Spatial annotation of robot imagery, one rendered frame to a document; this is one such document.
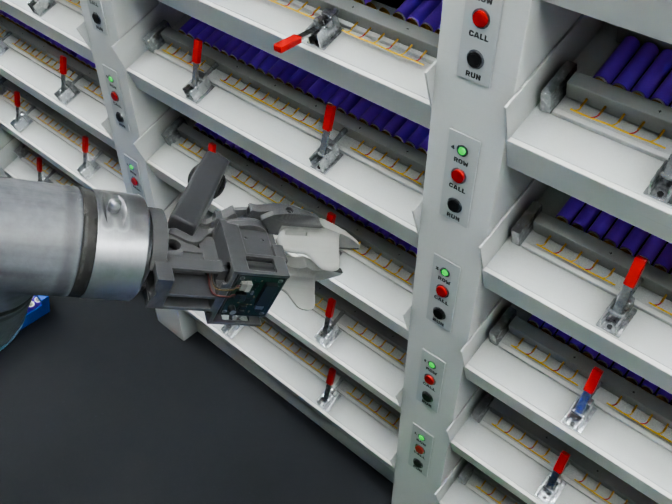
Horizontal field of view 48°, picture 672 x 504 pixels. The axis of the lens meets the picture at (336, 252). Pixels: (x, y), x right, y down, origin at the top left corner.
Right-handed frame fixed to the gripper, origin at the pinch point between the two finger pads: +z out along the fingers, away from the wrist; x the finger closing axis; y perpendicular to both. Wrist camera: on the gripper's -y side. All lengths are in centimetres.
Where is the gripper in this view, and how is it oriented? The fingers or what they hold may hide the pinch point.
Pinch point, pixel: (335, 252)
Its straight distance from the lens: 75.4
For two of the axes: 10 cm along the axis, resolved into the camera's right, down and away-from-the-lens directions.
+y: 2.8, 7.3, -6.2
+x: 4.3, -6.7, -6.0
